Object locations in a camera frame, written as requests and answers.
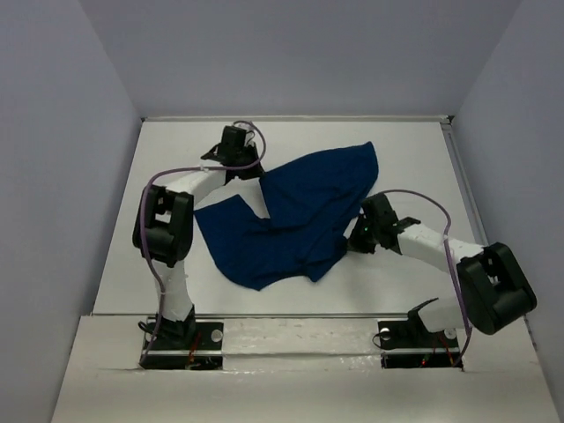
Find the blue t shirt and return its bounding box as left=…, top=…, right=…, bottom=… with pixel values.
left=195, top=142, right=379, bottom=291

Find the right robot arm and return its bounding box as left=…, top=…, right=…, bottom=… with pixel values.
left=348, top=192, right=538, bottom=351

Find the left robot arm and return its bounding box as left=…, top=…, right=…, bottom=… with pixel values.
left=132, top=120, right=266, bottom=357

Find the aluminium rail back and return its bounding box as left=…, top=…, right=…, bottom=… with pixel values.
left=142, top=115, right=451, bottom=123

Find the aluminium rail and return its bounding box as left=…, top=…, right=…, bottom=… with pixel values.
left=90, top=310, right=528, bottom=319
left=142, top=115, right=451, bottom=123

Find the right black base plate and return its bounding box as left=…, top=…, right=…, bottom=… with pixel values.
left=372, top=320, right=464, bottom=369

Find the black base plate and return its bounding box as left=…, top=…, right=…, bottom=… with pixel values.
left=137, top=317, right=224, bottom=371
left=372, top=320, right=464, bottom=369

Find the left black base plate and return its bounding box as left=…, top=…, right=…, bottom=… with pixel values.
left=137, top=317, right=224, bottom=371

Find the aluminium rail front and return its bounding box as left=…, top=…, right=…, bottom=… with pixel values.
left=90, top=310, right=528, bottom=319

